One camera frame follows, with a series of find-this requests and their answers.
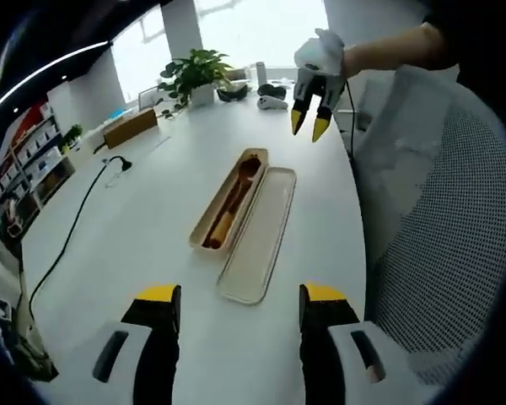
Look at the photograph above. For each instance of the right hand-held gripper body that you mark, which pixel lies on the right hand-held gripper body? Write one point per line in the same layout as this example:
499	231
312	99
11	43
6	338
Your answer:
320	52

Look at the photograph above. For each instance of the large green leafy plant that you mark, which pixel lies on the large green leafy plant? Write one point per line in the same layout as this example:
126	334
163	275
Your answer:
194	69

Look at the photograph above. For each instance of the grey storage shelf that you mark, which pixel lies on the grey storage shelf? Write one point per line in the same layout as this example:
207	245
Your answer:
29	169

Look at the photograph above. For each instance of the person's dark shirt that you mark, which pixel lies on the person's dark shirt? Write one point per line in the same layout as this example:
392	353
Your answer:
472	29

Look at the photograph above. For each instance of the small green plant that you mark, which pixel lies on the small green plant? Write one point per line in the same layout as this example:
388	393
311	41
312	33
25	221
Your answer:
71	137

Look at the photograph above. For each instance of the grey mesh office chair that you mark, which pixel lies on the grey mesh office chair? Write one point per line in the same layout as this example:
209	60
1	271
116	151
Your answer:
438	236

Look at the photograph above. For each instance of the beige cutlery case lid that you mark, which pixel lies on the beige cutlery case lid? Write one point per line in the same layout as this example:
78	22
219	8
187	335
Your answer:
261	236

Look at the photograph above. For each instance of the white VR controller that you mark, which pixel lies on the white VR controller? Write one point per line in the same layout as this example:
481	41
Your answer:
272	103

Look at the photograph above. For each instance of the row of white storage bins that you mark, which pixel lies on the row of white storage bins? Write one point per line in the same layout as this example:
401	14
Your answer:
29	147

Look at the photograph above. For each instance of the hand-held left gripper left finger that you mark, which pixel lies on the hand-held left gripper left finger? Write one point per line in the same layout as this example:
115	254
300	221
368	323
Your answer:
122	363

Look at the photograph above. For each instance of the brown cardboard box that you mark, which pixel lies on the brown cardboard box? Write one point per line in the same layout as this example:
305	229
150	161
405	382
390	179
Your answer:
128	128

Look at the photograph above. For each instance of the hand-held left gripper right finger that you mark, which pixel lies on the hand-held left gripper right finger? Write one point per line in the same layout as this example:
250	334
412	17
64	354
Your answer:
341	367

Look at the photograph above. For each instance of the white cylinder bottle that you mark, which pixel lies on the white cylinder bottle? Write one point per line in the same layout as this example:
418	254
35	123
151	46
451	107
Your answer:
260	71

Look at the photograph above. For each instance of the beige cutlery case base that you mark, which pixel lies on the beige cutlery case base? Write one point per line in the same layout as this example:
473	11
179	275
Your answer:
206	215

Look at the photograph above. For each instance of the white plant pot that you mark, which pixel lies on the white plant pot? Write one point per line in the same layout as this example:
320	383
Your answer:
202	95

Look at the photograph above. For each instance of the long ceiling light strip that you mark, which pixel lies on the long ceiling light strip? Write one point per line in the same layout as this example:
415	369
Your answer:
33	69

